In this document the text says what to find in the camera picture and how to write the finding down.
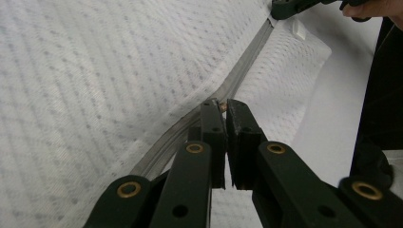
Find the metal zipper pull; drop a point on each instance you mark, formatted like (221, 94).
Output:
(223, 107)

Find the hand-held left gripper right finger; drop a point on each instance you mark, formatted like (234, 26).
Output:
(242, 148)

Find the white dotted fabric zipper cover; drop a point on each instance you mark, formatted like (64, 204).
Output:
(104, 79)

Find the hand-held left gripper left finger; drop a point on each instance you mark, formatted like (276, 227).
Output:
(212, 148)

